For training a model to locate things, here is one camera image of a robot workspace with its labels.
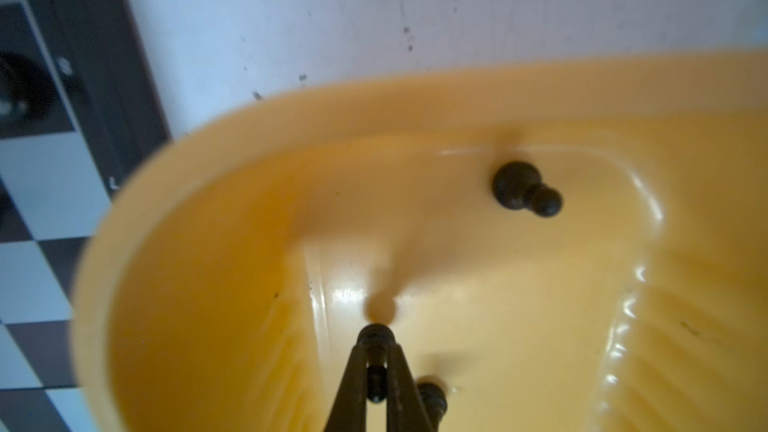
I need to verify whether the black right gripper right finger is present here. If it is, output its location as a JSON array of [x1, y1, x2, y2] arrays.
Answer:
[[386, 344, 433, 432]]

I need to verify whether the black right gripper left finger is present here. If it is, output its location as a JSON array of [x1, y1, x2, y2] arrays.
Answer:
[[324, 345, 367, 432]]

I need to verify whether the black pawn mid tub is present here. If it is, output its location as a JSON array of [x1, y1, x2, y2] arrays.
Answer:
[[357, 323, 395, 404]]

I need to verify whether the black chess piece centre tub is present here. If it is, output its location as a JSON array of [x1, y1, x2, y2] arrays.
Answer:
[[417, 382, 448, 432]]

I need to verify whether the black chess piece on board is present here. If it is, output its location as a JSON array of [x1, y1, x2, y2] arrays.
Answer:
[[1, 52, 50, 125]]

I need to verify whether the yellow plastic tub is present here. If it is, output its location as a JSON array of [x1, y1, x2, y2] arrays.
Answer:
[[71, 49, 767, 431]]

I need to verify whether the black pawn far end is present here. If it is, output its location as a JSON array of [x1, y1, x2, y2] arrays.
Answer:
[[491, 161, 563, 218]]

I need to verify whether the black white chessboard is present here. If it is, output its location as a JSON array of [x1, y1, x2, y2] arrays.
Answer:
[[1, 0, 169, 431]]

